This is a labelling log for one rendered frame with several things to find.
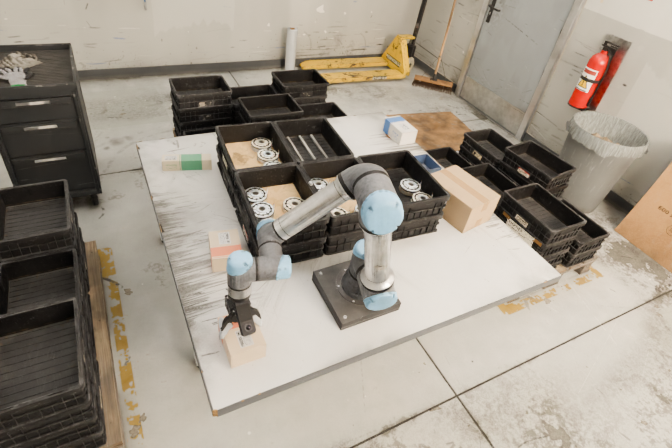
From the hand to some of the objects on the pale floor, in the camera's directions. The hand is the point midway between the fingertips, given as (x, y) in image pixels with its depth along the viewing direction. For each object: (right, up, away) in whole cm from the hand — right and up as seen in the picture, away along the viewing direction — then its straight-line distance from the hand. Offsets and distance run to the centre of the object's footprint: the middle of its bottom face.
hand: (241, 334), depth 152 cm
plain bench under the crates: (+20, -11, +114) cm, 116 cm away
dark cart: (-155, +52, +157) cm, 227 cm away
